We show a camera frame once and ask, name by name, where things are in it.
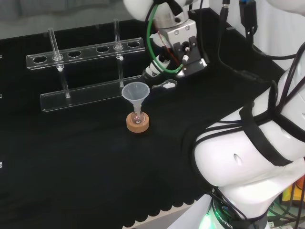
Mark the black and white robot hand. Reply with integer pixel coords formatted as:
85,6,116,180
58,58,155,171
142,32,179,79

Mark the clear glass weighing funnel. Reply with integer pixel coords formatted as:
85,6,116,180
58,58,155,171
152,79,178,90

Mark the black plug cable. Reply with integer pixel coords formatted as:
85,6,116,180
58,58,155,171
217,0,241,72
239,0,259,45

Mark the black bench cloth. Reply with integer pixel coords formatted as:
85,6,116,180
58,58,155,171
0,7,288,229

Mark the small round-bottom glass flask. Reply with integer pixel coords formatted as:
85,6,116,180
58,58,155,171
132,110,144,125

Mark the clear acrylic funnel stand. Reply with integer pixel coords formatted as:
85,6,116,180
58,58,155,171
25,18,146,113

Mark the translucent plastic funnel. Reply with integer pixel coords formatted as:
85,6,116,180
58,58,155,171
121,82,151,115

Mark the green cable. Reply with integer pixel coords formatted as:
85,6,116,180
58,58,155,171
146,4,184,73

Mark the cork ring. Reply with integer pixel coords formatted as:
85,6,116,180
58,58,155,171
126,111,151,137

